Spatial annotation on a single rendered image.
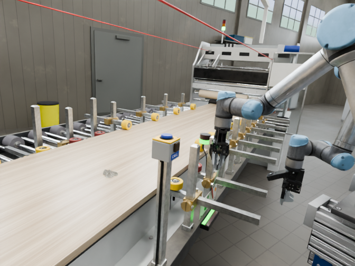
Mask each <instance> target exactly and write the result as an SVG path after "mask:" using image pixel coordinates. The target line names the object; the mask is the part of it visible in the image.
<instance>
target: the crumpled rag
mask: <svg viewBox="0 0 355 266"><path fill-rule="evenodd" d="M103 174H104V175H105V177H106V178H113V176H118V173H117V172H116V171H111V170H110V169H109V170H106V169H105V170H104V173H103Z"/></svg>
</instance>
